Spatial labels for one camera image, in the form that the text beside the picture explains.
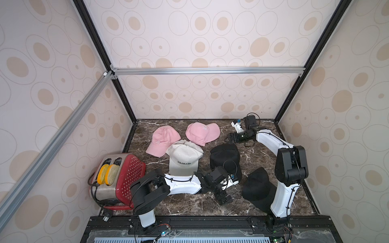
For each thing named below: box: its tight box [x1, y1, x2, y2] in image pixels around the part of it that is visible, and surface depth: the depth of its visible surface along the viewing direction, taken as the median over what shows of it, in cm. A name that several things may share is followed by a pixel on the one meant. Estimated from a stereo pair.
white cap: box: [165, 139, 204, 177], surface depth 91 cm
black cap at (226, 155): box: [209, 143, 243, 182], surface depth 94 cm
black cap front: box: [242, 167, 278, 214], surface depth 82 cm
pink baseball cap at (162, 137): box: [145, 125, 182, 158], surface depth 104 cm
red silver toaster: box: [89, 152, 146, 210], surface depth 73 cm
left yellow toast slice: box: [96, 164, 109, 185], surface depth 72 cm
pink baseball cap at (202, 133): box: [185, 122, 221, 147], surface depth 108 cm
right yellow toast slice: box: [104, 164, 121, 186], surface depth 73 cm
